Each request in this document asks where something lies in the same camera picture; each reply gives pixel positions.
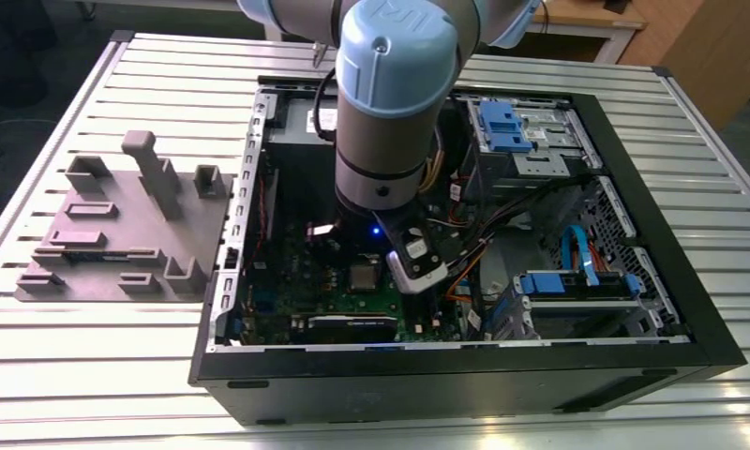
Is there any thin red disk wire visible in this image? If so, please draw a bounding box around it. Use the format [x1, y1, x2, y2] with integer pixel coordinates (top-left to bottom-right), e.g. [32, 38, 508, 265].
[585, 236, 612, 276]

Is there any brown wooden cabinet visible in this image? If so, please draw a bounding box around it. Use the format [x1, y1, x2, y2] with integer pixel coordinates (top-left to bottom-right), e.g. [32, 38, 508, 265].
[618, 0, 750, 130]

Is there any blue plastic drive latch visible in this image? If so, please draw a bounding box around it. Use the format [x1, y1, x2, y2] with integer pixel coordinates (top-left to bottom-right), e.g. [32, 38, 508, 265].
[477, 100, 533, 154]

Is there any hard disk in blue carrier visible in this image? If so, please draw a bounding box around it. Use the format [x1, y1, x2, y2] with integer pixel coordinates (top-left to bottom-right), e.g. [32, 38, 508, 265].
[513, 271, 642, 304]

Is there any grey metal drive cage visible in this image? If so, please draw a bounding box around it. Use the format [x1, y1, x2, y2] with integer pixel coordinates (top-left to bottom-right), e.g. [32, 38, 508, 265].
[461, 98, 605, 203]

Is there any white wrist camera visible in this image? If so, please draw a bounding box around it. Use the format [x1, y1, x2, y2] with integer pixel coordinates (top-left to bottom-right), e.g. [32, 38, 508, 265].
[384, 213, 451, 295]

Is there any black PC case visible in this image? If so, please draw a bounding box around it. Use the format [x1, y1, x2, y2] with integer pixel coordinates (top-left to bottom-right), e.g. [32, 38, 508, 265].
[187, 74, 750, 427]

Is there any grey power supply unit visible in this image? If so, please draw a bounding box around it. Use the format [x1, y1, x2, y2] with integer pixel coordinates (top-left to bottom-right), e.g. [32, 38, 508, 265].
[265, 98, 345, 221]

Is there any orange wire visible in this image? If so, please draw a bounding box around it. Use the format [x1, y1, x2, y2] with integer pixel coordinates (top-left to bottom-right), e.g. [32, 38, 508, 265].
[443, 250, 496, 304]

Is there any thick black camera cable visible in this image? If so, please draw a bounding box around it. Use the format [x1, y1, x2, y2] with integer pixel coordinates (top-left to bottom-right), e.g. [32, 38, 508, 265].
[311, 65, 340, 142]

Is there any black graphics card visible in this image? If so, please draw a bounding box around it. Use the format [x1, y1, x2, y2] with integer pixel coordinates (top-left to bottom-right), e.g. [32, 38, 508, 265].
[291, 312, 400, 346]

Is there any grey metal disk bay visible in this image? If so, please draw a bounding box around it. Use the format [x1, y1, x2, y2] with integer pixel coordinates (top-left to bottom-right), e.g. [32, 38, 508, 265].
[484, 274, 689, 341]

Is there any green motherboard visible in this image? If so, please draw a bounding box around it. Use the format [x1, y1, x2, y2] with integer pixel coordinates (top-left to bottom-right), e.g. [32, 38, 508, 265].
[240, 219, 471, 346]

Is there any black cable bundle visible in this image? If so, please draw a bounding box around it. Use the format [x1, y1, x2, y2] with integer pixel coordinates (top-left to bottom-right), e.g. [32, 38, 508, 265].
[449, 172, 596, 273]

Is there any blue flat wire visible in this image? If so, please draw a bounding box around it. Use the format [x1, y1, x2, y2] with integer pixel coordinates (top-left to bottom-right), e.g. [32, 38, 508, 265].
[561, 224, 601, 287]

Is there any wrist camera blue light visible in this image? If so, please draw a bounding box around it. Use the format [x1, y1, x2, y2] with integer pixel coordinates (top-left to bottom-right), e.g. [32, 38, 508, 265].
[305, 220, 340, 245]

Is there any grey plastic parts rack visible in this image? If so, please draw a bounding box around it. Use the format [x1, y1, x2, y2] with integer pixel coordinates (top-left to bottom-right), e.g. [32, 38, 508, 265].
[12, 130, 236, 304]

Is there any silver square CPU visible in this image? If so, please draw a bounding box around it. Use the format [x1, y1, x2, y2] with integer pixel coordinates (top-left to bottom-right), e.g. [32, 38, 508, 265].
[348, 262, 380, 293]

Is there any green RAM stick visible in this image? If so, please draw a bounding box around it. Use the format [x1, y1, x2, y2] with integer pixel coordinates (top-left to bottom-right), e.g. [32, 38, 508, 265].
[61, 250, 132, 263]

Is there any black RAM stick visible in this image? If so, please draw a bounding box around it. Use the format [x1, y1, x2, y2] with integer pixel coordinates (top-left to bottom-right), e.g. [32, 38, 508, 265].
[421, 285, 444, 328]

